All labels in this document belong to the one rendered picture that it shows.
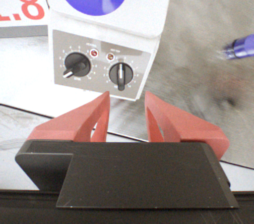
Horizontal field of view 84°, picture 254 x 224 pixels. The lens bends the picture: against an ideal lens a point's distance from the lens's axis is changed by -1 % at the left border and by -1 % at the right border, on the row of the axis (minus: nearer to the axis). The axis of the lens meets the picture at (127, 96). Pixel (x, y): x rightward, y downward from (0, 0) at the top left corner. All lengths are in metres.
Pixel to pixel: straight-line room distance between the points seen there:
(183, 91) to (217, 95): 0.07
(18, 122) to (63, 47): 0.15
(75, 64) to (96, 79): 0.04
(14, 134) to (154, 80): 0.24
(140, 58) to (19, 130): 0.22
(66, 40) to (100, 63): 0.05
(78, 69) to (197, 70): 0.21
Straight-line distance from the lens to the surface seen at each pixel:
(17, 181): 0.33
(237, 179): 0.42
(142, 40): 0.18
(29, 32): 0.27
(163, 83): 0.26
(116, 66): 0.18
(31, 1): 0.26
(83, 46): 0.19
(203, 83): 0.30
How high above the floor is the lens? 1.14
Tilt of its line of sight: 80 degrees down
